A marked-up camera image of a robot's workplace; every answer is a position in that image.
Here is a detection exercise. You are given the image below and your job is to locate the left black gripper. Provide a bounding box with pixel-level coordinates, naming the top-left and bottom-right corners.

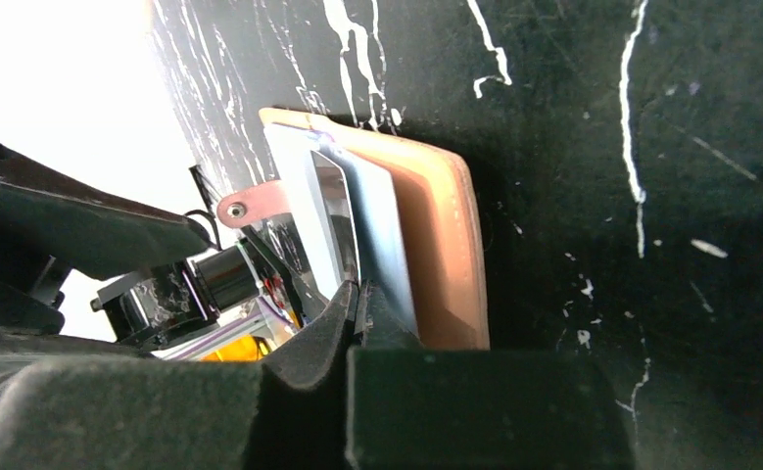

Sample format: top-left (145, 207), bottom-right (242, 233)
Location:
top-left (0, 144), bottom-right (210, 353)

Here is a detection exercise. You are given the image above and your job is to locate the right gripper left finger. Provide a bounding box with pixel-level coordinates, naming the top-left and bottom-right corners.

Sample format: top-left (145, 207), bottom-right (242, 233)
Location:
top-left (0, 282), bottom-right (358, 469)

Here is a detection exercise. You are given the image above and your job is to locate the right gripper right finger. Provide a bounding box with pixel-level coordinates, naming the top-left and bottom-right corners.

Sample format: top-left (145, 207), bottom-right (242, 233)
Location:
top-left (345, 285), bottom-right (636, 469)

